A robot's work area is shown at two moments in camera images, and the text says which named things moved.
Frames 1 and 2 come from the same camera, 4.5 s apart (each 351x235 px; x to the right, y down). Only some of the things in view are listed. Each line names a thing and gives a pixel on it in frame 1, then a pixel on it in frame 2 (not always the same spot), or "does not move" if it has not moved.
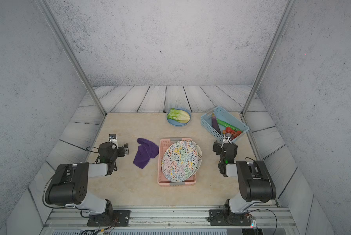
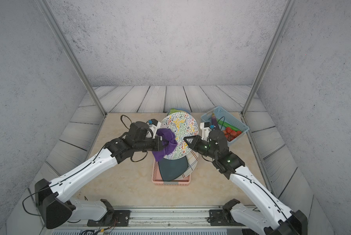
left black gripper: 122,153 -> 157,142
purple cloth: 147,150 -> 170,143
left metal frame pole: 47,12 does not move
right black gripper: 218,146 -> 196,142
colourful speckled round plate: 180,160 -> 184,125
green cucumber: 226,124 does not move
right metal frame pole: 285,18 does not move
